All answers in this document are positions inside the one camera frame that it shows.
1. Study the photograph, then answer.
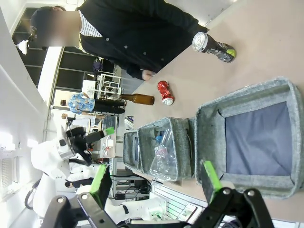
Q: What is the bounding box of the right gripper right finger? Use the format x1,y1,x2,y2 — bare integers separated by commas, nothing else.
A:
190,161,274,228

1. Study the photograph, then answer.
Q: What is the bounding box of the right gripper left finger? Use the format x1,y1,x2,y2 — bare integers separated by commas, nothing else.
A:
42,163,117,228

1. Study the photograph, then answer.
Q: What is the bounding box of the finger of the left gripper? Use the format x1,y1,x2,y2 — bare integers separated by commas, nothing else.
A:
85,127,115,144

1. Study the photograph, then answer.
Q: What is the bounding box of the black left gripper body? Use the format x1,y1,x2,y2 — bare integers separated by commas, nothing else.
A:
67,127,88,155

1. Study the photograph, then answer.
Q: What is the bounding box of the brown glass bottle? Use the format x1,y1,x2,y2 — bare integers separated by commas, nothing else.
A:
120,93,155,106

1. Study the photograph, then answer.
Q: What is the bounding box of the crushed red can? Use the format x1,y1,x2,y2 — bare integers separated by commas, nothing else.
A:
157,80,175,105

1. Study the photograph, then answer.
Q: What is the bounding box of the crushed black can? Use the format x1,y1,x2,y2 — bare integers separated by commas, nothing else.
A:
192,31,236,64

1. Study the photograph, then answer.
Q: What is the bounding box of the person's left forearm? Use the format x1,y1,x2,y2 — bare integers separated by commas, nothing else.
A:
173,7,210,38

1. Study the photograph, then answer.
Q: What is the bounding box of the person's right forearm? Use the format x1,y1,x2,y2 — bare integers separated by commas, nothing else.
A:
122,60,152,80

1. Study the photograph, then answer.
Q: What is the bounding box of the grey fabric basket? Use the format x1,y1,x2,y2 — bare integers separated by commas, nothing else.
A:
194,76,304,200
123,130,143,171
137,116,195,182

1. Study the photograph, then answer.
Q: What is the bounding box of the person's right hand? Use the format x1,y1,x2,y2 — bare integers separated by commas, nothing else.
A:
142,69,155,82

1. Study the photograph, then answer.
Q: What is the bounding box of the person in tropical print shirt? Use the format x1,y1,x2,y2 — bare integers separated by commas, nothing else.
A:
60,92,126,115

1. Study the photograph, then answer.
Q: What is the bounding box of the small bottle with blue cap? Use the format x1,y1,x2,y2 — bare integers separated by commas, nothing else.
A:
153,134,173,159

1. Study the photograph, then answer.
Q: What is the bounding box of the ceiling air conditioner vent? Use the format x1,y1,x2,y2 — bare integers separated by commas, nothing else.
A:
0,152,21,193

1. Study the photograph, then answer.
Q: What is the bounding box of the person in black cardigan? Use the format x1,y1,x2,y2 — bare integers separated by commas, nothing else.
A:
29,0,210,83

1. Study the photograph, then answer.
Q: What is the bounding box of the white wire rack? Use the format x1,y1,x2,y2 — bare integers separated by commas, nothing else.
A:
96,73,122,100

